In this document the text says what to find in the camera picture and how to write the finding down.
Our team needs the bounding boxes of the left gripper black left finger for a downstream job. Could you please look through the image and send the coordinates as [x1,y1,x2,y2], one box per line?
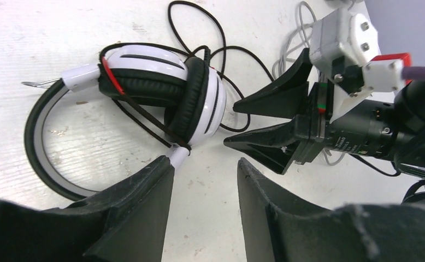
[64,155,175,262]

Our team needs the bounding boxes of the grey white over-ear headphones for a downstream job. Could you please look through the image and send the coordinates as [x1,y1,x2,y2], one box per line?
[272,0,365,167]

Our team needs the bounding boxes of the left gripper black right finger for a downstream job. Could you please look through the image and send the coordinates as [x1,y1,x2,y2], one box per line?
[237,158,332,261]

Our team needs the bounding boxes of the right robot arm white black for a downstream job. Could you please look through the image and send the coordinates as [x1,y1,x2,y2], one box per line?
[223,48,425,203]

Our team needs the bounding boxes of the black and white headphones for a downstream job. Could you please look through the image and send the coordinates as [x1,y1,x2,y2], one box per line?
[24,43,229,201]

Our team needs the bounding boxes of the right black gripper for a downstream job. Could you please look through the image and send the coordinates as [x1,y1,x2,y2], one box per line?
[223,48,403,175]

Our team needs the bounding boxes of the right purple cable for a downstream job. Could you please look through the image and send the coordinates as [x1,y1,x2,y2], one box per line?
[401,65,425,85]

